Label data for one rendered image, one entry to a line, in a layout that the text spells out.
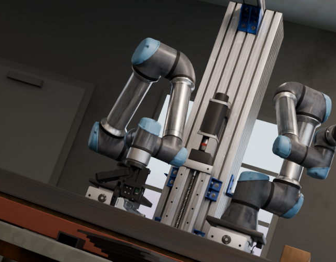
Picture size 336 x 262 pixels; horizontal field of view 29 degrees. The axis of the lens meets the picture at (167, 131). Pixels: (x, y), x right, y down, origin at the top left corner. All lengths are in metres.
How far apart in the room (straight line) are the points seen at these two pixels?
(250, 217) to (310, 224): 2.79
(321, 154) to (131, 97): 0.75
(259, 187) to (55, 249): 1.49
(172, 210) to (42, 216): 1.23
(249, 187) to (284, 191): 0.15
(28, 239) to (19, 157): 4.70
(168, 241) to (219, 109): 1.37
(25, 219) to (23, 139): 4.39
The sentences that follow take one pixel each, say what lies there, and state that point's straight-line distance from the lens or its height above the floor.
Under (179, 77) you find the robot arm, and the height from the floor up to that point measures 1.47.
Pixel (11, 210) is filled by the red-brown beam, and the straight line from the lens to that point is 1.54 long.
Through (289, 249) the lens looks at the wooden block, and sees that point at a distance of 1.51.
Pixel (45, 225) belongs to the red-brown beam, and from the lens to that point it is 1.51.
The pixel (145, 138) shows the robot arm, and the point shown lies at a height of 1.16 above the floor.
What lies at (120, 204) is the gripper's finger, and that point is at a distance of 2.09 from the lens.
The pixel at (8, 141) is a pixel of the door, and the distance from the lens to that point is 5.95.
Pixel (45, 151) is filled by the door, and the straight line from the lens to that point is 5.79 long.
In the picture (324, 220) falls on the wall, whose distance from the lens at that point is 5.30.
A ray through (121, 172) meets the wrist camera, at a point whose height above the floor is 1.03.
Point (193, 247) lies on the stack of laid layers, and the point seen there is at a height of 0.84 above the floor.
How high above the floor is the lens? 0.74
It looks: 13 degrees up
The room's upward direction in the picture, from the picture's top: 20 degrees clockwise
